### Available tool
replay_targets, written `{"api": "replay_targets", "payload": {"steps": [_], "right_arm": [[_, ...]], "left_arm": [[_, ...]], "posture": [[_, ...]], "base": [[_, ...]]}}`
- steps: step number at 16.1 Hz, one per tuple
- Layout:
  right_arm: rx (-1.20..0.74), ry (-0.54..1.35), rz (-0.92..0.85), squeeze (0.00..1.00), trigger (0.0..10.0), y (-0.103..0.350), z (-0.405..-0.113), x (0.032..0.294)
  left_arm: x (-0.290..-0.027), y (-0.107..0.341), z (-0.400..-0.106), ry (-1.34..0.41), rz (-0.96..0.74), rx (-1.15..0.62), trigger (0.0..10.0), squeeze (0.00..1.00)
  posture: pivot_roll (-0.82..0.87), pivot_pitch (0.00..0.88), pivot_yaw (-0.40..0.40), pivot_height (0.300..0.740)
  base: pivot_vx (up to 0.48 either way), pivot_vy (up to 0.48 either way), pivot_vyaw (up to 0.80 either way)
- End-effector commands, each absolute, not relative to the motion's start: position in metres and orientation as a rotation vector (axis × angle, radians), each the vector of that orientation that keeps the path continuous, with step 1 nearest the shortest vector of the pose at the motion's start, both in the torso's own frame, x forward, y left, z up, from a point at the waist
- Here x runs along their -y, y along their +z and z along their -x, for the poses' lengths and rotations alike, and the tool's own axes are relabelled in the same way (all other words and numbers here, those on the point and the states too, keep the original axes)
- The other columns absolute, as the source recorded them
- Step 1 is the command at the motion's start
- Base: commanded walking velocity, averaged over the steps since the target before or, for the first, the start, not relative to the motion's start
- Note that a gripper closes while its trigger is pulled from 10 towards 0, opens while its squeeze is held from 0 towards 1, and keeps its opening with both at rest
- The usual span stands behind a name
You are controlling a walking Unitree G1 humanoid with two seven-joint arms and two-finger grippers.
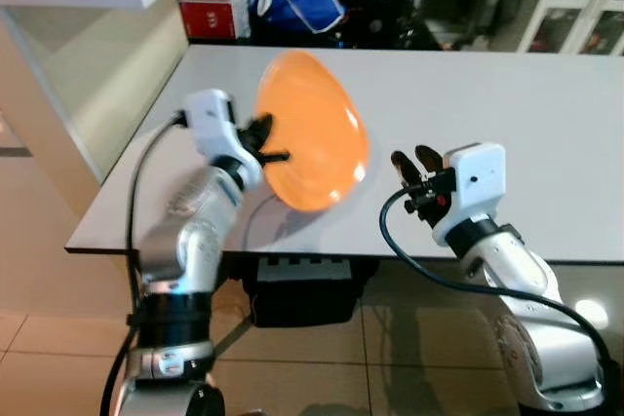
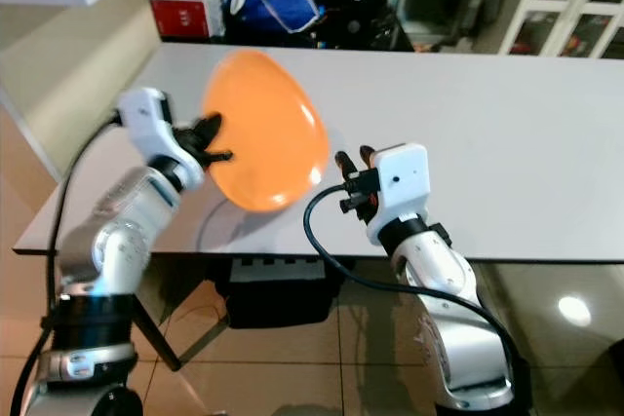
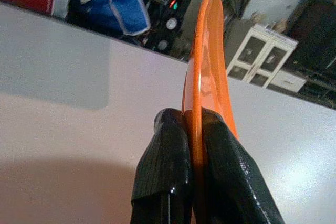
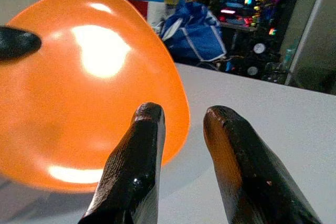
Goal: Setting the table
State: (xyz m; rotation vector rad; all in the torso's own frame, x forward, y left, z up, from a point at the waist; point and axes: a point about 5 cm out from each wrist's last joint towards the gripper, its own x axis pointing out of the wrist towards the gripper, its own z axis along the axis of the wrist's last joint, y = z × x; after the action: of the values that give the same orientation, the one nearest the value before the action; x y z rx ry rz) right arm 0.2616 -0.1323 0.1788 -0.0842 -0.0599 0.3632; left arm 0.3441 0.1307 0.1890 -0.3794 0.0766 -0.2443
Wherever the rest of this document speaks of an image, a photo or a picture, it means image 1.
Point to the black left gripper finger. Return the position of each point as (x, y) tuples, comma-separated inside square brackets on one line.
[(262, 129), (275, 157)]

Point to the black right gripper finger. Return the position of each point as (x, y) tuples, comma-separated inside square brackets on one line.
[(429, 161), (406, 170)]

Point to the orange plastic plate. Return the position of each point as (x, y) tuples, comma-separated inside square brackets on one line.
[(317, 129)]

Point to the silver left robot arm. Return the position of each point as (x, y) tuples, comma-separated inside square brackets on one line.
[(190, 241)]

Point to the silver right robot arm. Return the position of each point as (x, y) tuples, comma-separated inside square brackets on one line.
[(536, 328)]

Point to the white dining table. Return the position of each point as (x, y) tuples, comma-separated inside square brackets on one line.
[(487, 94)]

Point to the white raised shelf unit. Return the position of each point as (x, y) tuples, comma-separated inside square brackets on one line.
[(88, 65)]

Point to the white glass door cabinet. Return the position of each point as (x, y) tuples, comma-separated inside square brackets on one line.
[(575, 2)]

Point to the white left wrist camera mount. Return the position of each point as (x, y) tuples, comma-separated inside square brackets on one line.
[(210, 119)]

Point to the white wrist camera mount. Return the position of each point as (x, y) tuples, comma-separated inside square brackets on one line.
[(478, 182), (210, 119)]

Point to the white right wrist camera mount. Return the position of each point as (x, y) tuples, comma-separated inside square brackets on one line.
[(478, 182)]

